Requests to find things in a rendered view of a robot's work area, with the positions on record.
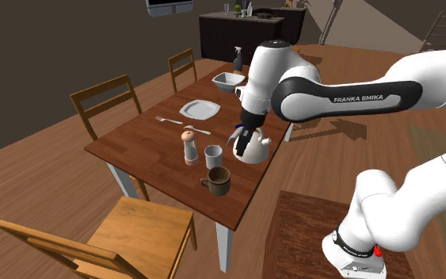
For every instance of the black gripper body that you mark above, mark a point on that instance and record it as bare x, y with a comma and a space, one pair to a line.
252, 119

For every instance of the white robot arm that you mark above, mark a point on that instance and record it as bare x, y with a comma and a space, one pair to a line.
361, 96

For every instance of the white kettle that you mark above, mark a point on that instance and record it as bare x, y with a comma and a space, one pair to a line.
257, 151

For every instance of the white square bowl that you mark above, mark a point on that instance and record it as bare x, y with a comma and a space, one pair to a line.
227, 82

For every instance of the white square plate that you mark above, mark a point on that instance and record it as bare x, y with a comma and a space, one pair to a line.
199, 109

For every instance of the grey cup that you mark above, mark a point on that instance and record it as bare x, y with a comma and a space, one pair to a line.
213, 158

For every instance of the silver spoon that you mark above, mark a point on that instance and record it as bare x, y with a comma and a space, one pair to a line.
197, 129

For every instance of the dark spray bottle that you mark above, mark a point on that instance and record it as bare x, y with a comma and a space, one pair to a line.
238, 61

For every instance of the glass grinder with wooden top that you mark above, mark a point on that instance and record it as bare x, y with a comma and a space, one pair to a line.
190, 148

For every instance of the brown mug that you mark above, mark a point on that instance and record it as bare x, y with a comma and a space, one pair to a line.
219, 186

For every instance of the silver fork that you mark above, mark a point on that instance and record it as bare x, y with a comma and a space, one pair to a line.
168, 120

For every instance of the dark kitchen counter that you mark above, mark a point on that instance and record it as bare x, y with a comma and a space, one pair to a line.
226, 36

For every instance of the wooden dining table white legs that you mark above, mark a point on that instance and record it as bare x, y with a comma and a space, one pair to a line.
145, 147

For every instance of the brown wooden robot stand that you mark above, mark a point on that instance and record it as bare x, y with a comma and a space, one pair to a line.
303, 231

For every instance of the grey framed screen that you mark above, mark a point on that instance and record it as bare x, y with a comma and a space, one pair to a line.
168, 7

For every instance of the olive rug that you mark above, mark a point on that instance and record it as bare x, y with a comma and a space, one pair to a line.
427, 145

